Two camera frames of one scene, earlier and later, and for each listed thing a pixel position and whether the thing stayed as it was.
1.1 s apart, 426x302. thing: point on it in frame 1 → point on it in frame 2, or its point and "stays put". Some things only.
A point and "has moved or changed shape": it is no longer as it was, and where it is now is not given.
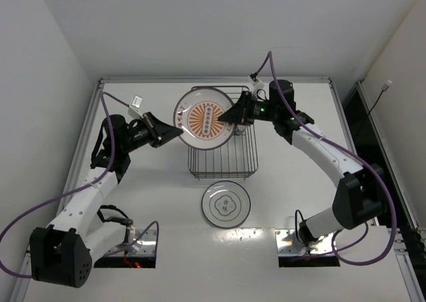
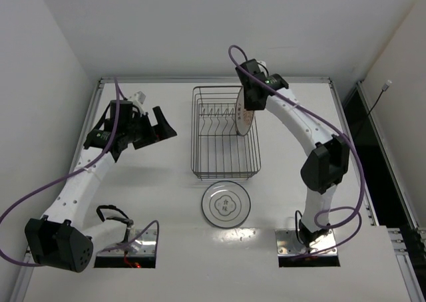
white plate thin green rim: (225, 204) stays put
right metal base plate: (287, 243) stays put
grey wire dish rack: (235, 159) stays put
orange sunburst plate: (197, 114) has moved or changed shape
